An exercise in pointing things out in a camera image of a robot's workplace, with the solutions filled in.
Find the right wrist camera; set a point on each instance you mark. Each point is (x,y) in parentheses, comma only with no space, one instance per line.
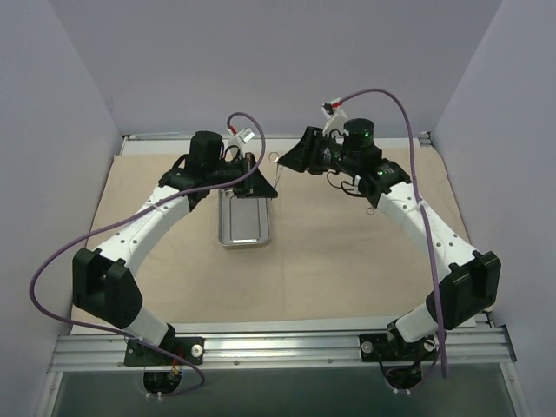
(357,134)

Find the back aluminium rail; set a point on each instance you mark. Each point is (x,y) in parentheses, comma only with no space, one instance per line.
(423,138)

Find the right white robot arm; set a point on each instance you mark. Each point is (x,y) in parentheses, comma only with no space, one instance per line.
(409,211)

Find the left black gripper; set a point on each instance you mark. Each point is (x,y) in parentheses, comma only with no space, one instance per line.
(250,175)

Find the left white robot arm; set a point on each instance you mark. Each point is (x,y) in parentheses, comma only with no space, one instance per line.
(103,278)

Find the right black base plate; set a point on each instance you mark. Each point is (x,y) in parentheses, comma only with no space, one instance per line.
(383,347)

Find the steel instrument tray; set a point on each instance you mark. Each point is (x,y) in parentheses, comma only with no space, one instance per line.
(243,222)

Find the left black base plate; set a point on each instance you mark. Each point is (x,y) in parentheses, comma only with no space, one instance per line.
(189,348)

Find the aluminium front rail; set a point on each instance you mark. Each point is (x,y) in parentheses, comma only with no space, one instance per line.
(81,353)

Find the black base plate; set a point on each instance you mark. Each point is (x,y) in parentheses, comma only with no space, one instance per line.
(383,347)
(189,348)

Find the beige cloth surgical kit roll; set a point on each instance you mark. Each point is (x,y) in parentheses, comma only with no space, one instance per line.
(327,258)

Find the steel surgical scissors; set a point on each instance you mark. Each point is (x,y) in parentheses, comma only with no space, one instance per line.
(274,158)

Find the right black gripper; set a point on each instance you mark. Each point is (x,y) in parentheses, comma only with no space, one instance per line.
(311,150)

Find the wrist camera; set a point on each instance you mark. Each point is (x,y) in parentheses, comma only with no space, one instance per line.
(357,134)
(240,137)

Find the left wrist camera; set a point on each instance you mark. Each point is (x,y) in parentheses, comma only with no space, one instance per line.
(240,137)

